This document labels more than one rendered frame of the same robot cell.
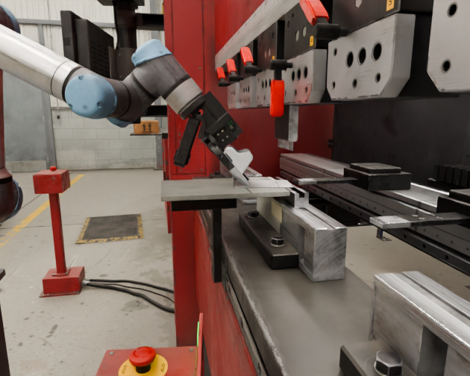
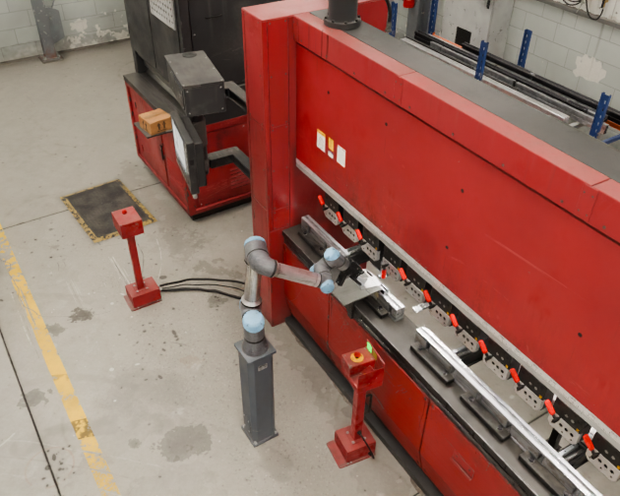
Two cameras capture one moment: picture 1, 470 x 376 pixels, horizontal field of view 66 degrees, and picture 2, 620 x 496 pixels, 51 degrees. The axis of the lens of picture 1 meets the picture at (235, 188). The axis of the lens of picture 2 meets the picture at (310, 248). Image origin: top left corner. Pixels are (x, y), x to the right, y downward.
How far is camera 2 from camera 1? 3.14 m
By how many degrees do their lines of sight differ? 32
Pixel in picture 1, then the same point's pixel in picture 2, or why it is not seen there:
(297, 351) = (401, 346)
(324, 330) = (403, 340)
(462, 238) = not seen: hidden behind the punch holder
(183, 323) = (276, 312)
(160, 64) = (338, 260)
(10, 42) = (299, 276)
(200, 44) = (286, 153)
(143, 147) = (15, 26)
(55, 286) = (143, 299)
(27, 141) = not seen: outside the picture
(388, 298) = (419, 335)
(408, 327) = (423, 341)
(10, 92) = not seen: outside the picture
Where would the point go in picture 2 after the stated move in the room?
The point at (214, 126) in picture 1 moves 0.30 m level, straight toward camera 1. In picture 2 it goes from (354, 273) to (380, 306)
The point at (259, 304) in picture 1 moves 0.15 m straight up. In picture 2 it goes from (385, 335) to (388, 315)
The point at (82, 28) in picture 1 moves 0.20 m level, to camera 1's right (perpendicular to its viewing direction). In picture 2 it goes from (199, 150) to (231, 145)
